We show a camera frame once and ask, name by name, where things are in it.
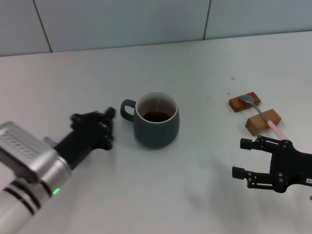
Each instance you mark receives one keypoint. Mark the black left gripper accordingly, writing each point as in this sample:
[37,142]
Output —
[80,139]

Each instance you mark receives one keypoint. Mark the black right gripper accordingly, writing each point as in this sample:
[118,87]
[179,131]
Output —
[292,168]

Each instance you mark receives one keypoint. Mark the grey ceramic cup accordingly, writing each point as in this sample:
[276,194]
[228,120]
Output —
[156,136]

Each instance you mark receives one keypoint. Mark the light notched wooden block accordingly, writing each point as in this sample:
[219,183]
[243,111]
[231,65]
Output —
[256,124]

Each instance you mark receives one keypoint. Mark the dark coffee liquid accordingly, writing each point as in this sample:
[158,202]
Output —
[156,117]

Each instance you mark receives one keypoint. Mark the dark flat wooden block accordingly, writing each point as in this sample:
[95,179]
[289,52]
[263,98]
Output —
[237,104]

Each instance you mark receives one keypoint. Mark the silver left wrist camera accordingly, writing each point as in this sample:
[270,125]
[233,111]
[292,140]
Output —
[22,146]

